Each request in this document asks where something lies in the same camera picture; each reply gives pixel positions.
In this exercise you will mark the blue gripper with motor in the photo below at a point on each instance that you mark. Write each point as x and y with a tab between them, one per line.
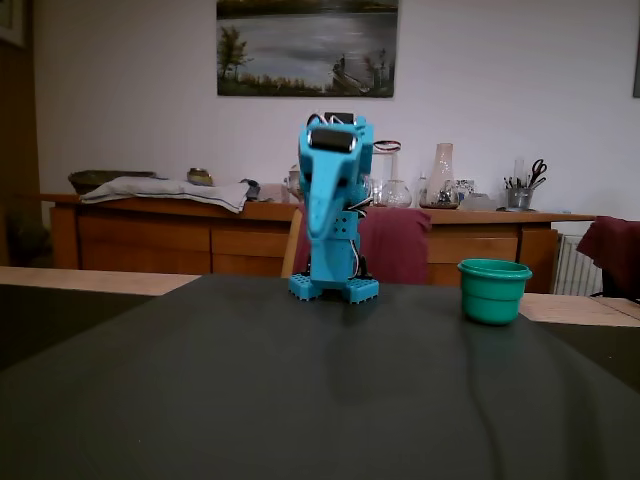
327	165

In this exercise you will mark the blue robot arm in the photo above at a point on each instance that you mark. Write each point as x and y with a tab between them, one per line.
330	260

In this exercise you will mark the white porcelain tureen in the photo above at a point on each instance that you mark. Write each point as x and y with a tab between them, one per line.
294	186

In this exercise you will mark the round glass decanter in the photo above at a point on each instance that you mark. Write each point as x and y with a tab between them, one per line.
396	192

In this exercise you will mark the chair with red cover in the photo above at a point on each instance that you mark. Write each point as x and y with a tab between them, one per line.
395	245

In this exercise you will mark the tall glass flask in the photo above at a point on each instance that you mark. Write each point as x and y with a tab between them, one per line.
440	185

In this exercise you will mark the small ceramic bowl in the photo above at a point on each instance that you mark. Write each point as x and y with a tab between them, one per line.
200	177

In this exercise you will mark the folded grey white cloth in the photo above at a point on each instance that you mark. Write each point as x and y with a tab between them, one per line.
170	192

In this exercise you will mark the lake landscape painting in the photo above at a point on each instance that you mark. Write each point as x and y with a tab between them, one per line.
305	45

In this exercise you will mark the clear glass dish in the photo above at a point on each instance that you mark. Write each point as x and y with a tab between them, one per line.
479	201

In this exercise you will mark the wooden sideboard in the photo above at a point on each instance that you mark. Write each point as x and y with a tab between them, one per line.
150	240

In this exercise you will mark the green plastic cup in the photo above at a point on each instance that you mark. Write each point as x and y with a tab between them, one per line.
492	292

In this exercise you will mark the metal pencil cup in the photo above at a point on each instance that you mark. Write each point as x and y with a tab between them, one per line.
520	199

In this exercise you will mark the dark grey mat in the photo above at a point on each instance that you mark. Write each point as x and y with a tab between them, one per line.
250	390

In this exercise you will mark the dark woven basket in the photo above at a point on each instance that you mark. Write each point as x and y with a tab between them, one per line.
100	177

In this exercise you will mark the white radiator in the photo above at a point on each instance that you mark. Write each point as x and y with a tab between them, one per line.
577	265

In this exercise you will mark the chair with dark red cloth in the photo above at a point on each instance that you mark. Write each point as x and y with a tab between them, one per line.
615	250

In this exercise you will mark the dark picture frame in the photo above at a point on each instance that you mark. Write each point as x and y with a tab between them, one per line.
11	22

